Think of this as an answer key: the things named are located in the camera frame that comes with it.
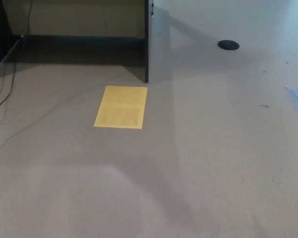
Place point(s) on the yellow rectangular floor sheet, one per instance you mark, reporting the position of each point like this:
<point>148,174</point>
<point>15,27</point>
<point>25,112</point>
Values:
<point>120,107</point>

